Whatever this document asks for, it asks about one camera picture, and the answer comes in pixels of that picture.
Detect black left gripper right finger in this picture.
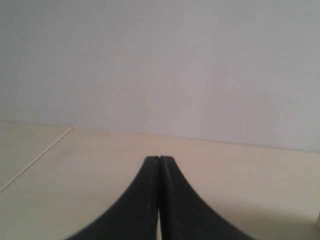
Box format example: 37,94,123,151
159,156,253,240

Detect large light wooden cube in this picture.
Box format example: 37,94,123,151
315,213,320,230

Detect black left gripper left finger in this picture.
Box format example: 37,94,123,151
69,156,160,240

